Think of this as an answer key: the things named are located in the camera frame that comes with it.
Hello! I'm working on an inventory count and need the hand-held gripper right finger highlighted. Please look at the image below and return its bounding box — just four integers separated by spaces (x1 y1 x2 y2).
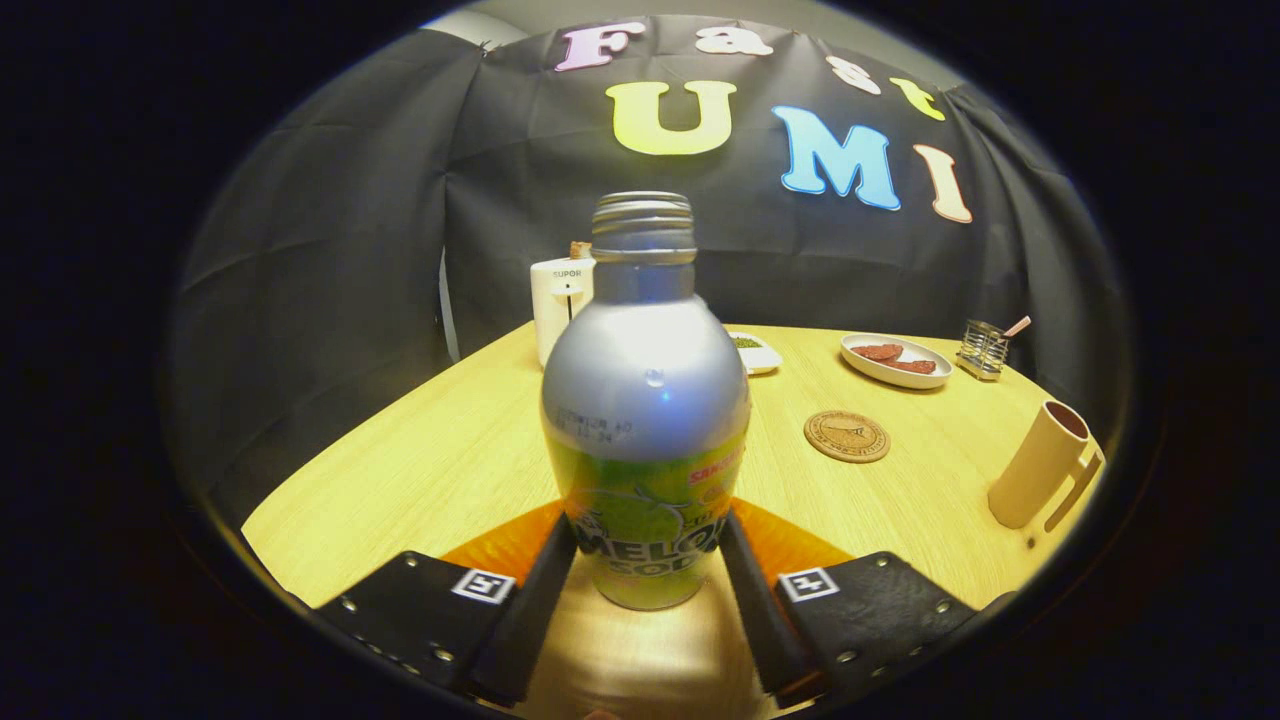
717 498 1017 709

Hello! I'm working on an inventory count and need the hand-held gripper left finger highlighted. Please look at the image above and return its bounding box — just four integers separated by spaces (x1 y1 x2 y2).
313 500 581 708

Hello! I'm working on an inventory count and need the round cork coaster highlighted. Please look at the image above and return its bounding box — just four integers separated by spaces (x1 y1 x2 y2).
803 409 892 465

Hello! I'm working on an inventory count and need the silver green juice bottle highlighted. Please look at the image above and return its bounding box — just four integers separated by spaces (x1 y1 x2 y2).
539 190 754 613

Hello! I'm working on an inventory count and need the beige cup with wooden handle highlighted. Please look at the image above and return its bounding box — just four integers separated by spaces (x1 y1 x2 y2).
987 399 1107 534

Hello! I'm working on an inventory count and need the wooden table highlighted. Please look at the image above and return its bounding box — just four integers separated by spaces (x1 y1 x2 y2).
242 320 1107 720

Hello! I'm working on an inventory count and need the white divided dish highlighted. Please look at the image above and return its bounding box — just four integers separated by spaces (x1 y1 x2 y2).
726 329 785 378

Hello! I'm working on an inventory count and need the white oval plate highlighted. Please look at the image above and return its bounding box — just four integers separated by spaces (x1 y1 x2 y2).
839 332 955 391

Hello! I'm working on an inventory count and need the white toaster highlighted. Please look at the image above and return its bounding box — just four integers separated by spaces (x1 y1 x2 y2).
529 254 599 370

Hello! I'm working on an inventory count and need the black backdrop cloth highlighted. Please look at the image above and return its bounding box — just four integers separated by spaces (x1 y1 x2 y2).
165 14 1136 526

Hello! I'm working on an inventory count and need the wire mesh holder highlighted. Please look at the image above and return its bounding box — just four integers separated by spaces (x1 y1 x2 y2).
956 319 1010 383

